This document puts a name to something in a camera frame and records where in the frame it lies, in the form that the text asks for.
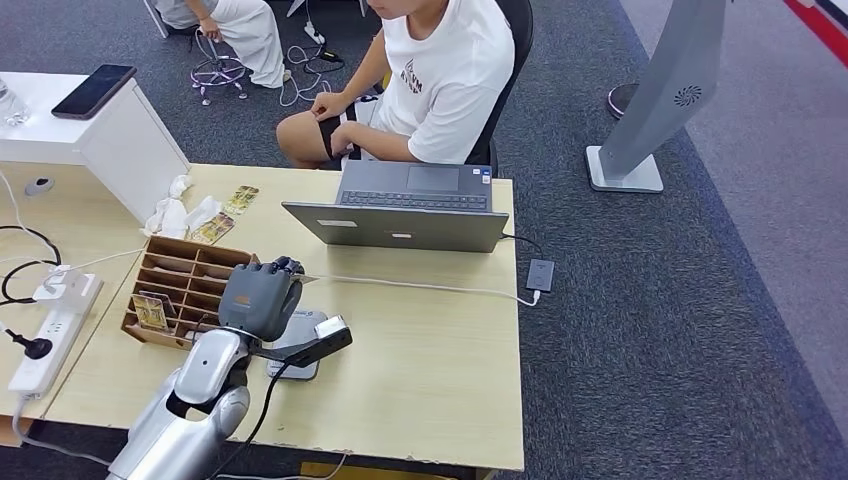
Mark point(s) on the person's right hand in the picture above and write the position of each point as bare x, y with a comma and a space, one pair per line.
328, 106

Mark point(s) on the person's left hand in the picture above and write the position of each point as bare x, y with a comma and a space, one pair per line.
346, 140

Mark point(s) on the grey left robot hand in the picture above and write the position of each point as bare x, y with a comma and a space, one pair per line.
258, 301

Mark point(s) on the grey card reader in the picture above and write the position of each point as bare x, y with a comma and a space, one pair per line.
301, 328

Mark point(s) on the patterned room key card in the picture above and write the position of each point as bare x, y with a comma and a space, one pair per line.
149, 312

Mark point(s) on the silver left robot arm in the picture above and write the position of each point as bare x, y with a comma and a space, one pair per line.
205, 371

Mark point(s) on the person's left forearm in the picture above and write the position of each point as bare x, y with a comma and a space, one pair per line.
387, 146

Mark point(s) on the person's right forearm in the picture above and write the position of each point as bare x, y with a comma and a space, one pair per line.
361, 73

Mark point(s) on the wooden card organizer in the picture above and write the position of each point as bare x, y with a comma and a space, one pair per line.
199, 265

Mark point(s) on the patterned yellow card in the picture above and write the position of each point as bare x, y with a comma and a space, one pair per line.
242, 199
212, 228

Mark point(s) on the dark card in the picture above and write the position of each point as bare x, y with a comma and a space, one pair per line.
167, 302

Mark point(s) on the background person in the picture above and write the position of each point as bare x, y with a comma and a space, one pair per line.
252, 40

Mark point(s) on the white floor power strip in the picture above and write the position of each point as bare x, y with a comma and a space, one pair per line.
314, 33

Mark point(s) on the grey laptop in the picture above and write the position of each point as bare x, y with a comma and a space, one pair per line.
397, 228

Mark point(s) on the metal stool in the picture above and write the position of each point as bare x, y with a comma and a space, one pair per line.
218, 69

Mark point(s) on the crumpled white tissue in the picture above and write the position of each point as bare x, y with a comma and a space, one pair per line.
169, 215

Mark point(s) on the white charger plug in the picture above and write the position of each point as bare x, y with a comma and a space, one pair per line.
66, 291

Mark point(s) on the black office chair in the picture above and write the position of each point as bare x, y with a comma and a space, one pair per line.
517, 40

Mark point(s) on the white cabinet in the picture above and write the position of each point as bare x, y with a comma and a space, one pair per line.
126, 152

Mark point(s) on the black plug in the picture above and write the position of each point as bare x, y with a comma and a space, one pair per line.
36, 348

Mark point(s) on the black smartphone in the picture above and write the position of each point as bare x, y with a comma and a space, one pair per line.
93, 91

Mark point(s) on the black power adapter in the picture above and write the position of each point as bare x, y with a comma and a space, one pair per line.
540, 275

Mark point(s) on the grey desk grommet cap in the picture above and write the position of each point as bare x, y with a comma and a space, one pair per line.
40, 186

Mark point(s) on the round black base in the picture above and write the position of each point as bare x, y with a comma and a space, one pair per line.
619, 102

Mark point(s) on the clear water bottle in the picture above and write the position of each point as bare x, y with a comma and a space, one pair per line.
12, 106

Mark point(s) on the grey kiosk stand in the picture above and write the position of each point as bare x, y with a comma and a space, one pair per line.
662, 79

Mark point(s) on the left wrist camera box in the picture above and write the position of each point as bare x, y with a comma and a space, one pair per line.
331, 329

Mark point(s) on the white frame leg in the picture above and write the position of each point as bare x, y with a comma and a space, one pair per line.
156, 18

